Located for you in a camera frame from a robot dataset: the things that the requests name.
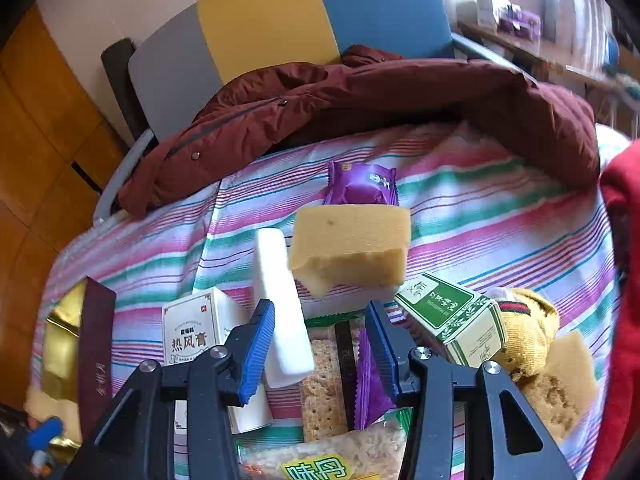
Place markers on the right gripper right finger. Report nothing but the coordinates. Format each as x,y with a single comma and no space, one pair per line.
391,347

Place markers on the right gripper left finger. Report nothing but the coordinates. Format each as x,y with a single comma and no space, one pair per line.
248,347

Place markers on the white foam bar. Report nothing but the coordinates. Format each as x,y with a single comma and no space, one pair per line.
290,358

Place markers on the white medicine box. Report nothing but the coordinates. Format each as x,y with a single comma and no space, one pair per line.
195,323

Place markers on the green white tea box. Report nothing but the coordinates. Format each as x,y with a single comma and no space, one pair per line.
464,326

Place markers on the green rice snack bag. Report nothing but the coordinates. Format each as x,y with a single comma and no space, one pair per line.
372,453

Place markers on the large yellow sponge block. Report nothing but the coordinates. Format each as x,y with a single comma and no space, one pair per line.
353,245

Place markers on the yellow sock bundle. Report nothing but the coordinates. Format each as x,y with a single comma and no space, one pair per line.
531,323

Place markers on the purple snack packet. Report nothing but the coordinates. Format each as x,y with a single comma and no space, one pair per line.
371,401
357,183

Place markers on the yellow sponge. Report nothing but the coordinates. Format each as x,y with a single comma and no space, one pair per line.
562,393

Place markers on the cracker packet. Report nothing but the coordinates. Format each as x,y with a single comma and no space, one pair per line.
328,393

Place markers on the wooden desk with clutter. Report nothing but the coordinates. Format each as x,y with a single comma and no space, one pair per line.
577,43

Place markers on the maroon gold gift box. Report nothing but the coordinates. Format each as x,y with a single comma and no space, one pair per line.
76,356

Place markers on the red fleece blanket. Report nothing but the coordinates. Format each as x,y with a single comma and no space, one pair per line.
619,184

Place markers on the maroon puffer jacket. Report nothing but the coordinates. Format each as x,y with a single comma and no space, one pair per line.
295,104

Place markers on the wooden wardrobe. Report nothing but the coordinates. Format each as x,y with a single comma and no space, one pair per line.
57,153

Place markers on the grey yellow blue headboard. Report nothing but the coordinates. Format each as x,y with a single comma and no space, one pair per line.
189,58

